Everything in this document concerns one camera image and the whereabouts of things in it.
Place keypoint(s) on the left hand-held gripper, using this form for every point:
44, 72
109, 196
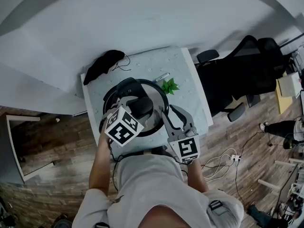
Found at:
123, 127

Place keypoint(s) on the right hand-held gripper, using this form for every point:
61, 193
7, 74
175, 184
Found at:
187, 149

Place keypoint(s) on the pressure cooker lid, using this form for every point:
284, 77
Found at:
156, 96

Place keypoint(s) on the person's left forearm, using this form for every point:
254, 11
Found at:
101, 167

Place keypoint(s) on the person's right forearm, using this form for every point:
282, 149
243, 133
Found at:
197, 177

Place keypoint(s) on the person's dark trouser leg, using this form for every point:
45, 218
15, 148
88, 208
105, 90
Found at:
162, 151

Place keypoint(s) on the white square table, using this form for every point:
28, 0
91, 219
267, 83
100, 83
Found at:
204, 98

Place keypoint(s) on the green artificial leaf sprig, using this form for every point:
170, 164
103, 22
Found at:
169, 87

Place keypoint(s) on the blue and white marker pen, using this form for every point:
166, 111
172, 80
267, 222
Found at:
161, 77

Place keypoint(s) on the black cloth pouch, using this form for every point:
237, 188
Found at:
99, 65

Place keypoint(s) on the white power strip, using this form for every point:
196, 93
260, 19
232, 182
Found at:
235, 157

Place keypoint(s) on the person's white shirt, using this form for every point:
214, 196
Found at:
154, 186

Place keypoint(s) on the black office chair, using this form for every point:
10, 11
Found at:
237, 79

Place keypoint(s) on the white-legged table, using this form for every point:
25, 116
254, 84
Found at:
268, 184

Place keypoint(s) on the yellow wooden desk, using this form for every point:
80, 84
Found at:
283, 103

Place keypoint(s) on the white box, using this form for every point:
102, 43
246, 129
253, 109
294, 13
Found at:
289, 85

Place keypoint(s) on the dark cabinet with white frame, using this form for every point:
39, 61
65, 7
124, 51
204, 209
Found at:
7, 146

